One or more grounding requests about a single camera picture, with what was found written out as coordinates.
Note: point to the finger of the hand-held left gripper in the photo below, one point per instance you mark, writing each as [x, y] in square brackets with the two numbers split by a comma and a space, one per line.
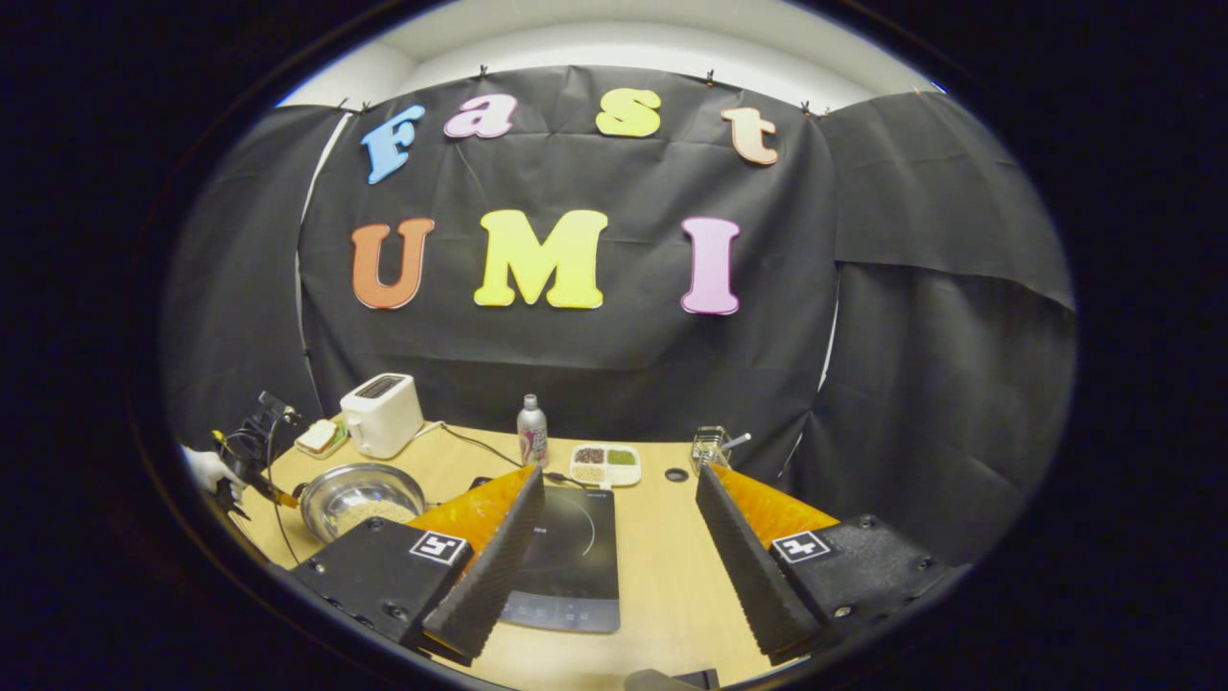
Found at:
[269, 489]

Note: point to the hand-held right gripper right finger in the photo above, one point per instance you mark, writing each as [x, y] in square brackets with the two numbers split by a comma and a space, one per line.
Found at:
[748, 576]

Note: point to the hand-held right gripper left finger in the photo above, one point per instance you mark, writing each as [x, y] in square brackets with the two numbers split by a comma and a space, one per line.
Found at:
[489, 576]

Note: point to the black induction cooktop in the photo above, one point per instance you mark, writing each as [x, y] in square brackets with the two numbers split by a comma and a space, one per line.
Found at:
[576, 557]

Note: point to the stainless steel pot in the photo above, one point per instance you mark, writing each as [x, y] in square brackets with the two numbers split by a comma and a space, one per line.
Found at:
[360, 485]

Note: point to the sandwich with lettuce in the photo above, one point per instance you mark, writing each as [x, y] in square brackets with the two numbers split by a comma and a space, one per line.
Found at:
[317, 435]

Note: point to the white rectangular plate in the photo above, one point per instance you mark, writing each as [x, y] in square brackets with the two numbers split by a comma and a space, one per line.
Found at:
[331, 449]

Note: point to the pile of soybeans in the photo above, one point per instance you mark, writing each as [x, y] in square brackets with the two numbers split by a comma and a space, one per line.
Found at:
[379, 513]

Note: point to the white toaster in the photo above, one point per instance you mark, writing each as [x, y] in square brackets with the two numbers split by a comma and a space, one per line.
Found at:
[384, 417]

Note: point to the metal spoon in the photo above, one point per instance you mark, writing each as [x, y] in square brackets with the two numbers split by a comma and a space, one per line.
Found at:
[737, 441]

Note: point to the silver spray bottle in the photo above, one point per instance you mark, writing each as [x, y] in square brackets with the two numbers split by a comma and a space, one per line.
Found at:
[532, 437]

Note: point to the white divided spice tray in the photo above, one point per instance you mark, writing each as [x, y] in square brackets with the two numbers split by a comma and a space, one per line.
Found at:
[604, 465]

